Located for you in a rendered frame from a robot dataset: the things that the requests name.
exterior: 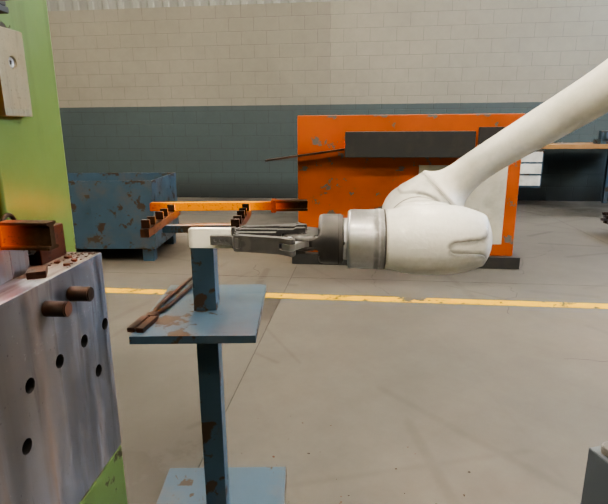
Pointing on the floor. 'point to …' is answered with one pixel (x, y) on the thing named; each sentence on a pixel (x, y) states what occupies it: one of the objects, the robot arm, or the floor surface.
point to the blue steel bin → (119, 209)
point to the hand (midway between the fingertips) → (212, 237)
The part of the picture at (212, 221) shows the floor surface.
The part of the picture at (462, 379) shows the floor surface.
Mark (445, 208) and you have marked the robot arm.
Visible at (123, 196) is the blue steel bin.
